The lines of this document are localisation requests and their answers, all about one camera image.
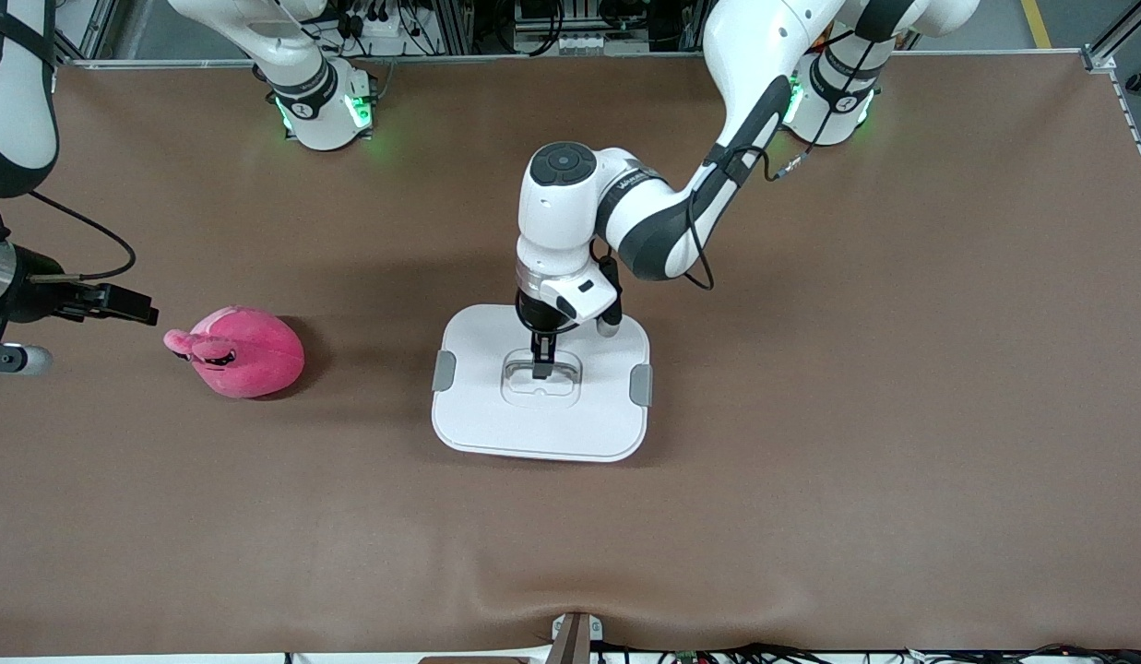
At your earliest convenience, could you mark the white lid with grey clips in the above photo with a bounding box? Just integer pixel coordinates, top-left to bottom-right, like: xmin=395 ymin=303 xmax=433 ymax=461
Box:
xmin=431 ymin=304 xmax=654 ymax=464

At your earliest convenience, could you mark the pink plush flamingo toy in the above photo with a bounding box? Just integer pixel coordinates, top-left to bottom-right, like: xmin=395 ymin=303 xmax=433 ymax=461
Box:
xmin=162 ymin=305 xmax=305 ymax=399

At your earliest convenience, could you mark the brown table mat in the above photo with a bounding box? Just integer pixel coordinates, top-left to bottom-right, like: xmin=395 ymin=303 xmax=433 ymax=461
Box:
xmin=0 ymin=51 xmax=1141 ymax=658

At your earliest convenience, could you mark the white power strip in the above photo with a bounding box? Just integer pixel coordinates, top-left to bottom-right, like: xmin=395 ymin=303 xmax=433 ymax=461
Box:
xmin=349 ymin=17 xmax=414 ymax=56

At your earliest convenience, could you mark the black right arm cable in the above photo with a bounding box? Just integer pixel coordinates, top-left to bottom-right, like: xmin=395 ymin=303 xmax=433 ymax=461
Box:
xmin=26 ymin=189 xmax=137 ymax=282

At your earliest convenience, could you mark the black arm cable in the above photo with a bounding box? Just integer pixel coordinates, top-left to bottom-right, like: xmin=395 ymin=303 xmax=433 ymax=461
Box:
xmin=26 ymin=189 xmax=137 ymax=282
xmin=681 ymin=28 xmax=866 ymax=291

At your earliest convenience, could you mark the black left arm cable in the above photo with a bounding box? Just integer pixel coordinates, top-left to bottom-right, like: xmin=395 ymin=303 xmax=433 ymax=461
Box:
xmin=681 ymin=28 xmax=866 ymax=291

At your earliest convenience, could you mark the diagonal aluminium frame strut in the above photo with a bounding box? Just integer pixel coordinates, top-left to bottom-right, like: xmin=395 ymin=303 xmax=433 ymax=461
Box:
xmin=58 ymin=0 xmax=105 ymax=61

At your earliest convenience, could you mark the grey camera mast bracket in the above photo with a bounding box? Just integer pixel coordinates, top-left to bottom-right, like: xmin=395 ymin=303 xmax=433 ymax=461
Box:
xmin=550 ymin=611 xmax=604 ymax=664

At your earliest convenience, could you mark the aluminium corner post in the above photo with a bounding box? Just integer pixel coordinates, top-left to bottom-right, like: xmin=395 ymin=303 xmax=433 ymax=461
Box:
xmin=1082 ymin=0 xmax=1141 ymax=73

